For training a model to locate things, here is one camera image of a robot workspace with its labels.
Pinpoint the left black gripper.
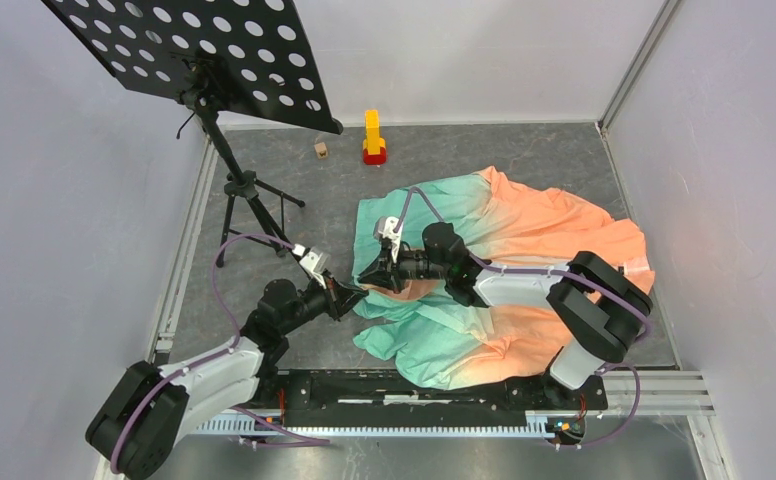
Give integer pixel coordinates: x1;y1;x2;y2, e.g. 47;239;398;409
279;269;368;335

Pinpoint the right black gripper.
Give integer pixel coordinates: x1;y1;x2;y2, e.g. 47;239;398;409
357;241;449;295

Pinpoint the green and orange jacket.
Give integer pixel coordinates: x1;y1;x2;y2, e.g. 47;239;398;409
353;167;655;390

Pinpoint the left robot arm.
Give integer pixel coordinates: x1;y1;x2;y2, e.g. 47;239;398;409
84;276;368;479

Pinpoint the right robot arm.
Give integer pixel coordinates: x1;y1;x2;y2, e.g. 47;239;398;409
358;216;653;408

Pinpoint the red cylinder block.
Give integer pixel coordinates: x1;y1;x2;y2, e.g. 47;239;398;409
362;147;387;166

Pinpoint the yellow block tower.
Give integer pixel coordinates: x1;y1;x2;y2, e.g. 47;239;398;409
363;109;386;155

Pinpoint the small wooden cube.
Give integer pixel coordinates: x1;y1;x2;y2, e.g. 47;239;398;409
314;142;329;159

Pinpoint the black perforated music stand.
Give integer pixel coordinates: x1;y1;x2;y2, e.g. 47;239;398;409
44;0;343;256

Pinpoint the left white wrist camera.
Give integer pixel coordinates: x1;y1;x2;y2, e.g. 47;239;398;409
291;244;329;289

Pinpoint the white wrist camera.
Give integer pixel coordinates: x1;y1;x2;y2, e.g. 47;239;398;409
373;216;402;262
291;244;329;289

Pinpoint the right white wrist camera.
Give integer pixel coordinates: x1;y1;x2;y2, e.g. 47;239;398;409
373;216;402;262

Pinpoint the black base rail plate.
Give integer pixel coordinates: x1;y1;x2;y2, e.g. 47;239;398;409
246;369;608;428

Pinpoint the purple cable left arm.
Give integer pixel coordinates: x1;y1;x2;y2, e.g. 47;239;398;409
109;233;333;475

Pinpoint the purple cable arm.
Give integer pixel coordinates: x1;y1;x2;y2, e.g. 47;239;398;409
394;186;653;450
109;233;333;475

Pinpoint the white toothed cable duct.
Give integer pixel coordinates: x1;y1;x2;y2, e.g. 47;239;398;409
193;413;554;440

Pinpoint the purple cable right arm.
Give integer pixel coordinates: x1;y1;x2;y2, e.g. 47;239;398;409
394;186;653;450

